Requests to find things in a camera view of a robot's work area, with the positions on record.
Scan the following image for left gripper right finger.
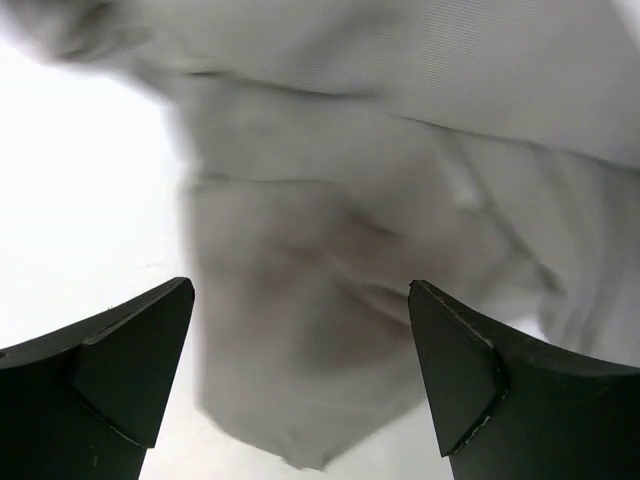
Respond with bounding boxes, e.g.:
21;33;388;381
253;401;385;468
408;281;639;480

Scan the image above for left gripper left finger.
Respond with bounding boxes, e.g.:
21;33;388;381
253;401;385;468
1;277;194;480

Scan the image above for grey trousers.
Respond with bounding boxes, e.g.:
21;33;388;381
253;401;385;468
12;1;639;469

